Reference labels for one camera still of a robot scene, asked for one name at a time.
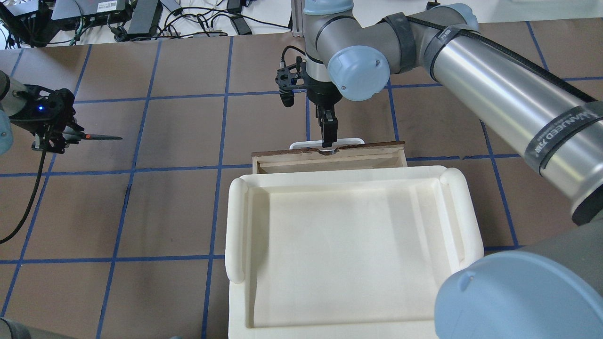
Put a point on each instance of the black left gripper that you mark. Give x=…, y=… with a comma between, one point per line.
x=32, y=109

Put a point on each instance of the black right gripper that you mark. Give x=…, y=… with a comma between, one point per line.
x=323, y=95

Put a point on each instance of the grey orange handled scissors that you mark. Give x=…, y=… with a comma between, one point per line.
x=73, y=136

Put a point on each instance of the wooden drawer with white handle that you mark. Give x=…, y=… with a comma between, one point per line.
x=345, y=154

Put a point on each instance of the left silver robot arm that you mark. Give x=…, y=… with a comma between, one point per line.
x=14, y=102

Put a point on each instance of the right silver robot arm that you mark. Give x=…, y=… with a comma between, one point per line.
x=519, y=110

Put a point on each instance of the white plastic drawer cabinet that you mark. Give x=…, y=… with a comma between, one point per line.
x=356, y=254

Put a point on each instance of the black power adapter brick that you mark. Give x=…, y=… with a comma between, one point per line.
x=146, y=16

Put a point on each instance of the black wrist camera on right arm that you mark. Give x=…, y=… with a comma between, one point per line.
x=291, y=77

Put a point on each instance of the aluminium frame post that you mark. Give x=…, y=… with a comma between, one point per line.
x=299, y=23

